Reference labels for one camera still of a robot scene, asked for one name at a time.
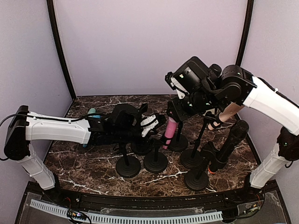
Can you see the cream pink microphone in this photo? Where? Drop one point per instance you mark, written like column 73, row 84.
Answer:
column 222, row 117

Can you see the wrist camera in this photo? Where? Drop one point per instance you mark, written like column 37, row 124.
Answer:
column 152, row 122
column 175, row 85

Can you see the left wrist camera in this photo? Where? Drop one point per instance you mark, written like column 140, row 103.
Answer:
column 152, row 122

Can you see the black frame post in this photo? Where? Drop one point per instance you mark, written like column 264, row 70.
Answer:
column 59, row 48
column 245, row 32

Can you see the black mic stand blue mic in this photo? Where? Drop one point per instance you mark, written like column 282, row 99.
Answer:
column 140, row 149

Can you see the left black frame post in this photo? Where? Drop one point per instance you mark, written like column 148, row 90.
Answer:
column 59, row 48

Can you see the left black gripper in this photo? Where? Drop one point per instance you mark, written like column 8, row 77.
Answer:
column 149, row 135

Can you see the black mic stand cream mic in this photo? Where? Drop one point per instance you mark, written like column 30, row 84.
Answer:
column 190, row 158

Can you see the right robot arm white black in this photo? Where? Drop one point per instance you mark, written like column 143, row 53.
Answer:
column 201, row 88

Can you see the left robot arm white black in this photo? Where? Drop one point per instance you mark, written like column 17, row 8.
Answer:
column 124, row 125

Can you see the blue microphone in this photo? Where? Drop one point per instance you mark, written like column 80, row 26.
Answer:
column 85, row 145

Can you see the right black frame post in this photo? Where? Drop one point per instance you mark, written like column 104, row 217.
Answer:
column 245, row 32

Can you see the black microphone orange base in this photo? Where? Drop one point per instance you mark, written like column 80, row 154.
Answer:
column 237, row 134

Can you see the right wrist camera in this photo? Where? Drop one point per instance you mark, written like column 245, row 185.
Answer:
column 175, row 85

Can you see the mint green microphone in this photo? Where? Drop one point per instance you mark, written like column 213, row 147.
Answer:
column 92, row 111

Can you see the black front table rail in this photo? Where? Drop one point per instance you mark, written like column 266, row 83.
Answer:
column 220, row 200

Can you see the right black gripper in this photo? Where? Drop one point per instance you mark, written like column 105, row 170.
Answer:
column 179, row 113

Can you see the white slotted cable duct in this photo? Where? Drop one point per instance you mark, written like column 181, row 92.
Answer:
column 125, row 216

